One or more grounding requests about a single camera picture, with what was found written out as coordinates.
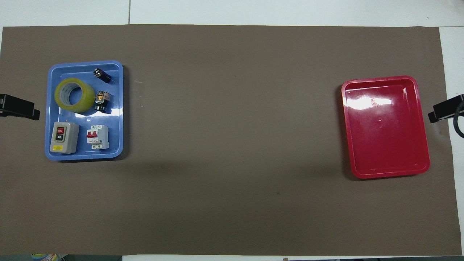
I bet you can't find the blue plastic tray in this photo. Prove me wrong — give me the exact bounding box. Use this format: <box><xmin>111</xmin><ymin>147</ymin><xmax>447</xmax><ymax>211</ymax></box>
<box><xmin>45</xmin><ymin>60</ymin><xmax>124</xmax><ymax>161</ymax></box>

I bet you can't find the black stand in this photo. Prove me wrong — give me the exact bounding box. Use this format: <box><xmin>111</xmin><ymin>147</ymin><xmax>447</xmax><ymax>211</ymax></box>
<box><xmin>0</xmin><ymin>94</ymin><xmax>40</xmax><ymax>121</ymax></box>
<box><xmin>428</xmin><ymin>94</ymin><xmax>464</xmax><ymax>124</ymax></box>

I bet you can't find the red plastic tray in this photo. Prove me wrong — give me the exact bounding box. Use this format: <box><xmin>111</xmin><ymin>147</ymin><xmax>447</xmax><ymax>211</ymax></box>
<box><xmin>341</xmin><ymin>75</ymin><xmax>431</xmax><ymax>179</ymax></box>

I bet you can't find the black cable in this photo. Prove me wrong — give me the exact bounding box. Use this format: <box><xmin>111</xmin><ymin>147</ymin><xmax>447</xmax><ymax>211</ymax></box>
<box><xmin>453</xmin><ymin>100</ymin><xmax>464</xmax><ymax>138</ymax></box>

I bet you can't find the small black cylindrical part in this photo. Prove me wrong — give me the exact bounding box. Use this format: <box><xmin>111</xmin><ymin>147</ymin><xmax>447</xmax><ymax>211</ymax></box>
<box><xmin>93</xmin><ymin>68</ymin><xmax>112</xmax><ymax>83</ymax></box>

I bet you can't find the grey push-button switch box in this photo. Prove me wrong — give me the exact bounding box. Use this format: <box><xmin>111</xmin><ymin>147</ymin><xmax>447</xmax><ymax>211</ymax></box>
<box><xmin>50</xmin><ymin>121</ymin><xmax>80</xmax><ymax>154</ymax></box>

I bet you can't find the white circuit breaker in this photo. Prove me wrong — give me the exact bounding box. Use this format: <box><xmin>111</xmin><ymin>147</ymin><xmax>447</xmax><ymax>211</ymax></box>
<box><xmin>86</xmin><ymin>125</ymin><xmax>109</xmax><ymax>150</ymax></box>

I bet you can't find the black and yellow switch part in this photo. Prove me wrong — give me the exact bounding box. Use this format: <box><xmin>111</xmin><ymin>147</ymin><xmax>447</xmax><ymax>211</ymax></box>
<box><xmin>94</xmin><ymin>91</ymin><xmax>112</xmax><ymax>114</ymax></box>

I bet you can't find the yellowish clear tape roll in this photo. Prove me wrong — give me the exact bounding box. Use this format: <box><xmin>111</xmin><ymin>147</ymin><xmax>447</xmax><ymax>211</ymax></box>
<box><xmin>54</xmin><ymin>78</ymin><xmax>96</xmax><ymax>113</ymax></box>

